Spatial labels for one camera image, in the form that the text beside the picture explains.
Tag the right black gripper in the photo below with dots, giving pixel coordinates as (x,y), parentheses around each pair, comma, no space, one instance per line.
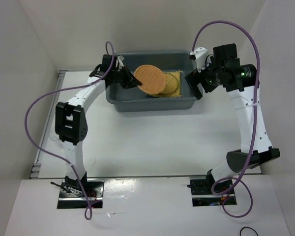
(194,77)

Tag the clear plastic cup near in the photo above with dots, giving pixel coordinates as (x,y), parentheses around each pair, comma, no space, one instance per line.
(54,136)

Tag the grey plastic bin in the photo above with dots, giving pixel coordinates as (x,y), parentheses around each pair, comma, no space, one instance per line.
(135,100)

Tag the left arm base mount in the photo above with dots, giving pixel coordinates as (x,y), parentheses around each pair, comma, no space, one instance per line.
(70,198)

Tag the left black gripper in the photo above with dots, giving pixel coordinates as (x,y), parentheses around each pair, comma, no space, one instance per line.
(129,77)

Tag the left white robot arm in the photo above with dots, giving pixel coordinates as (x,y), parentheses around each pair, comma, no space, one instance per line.
(71,123)

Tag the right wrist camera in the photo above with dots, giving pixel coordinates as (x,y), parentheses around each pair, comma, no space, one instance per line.
(225,56)

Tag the round orange woven plate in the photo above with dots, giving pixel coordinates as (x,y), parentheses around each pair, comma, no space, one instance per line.
(152,78)

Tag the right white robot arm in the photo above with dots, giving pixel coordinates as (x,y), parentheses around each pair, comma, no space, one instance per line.
(239,82)

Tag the square bamboo mat tray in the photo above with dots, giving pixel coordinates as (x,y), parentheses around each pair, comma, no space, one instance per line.
(178,86)

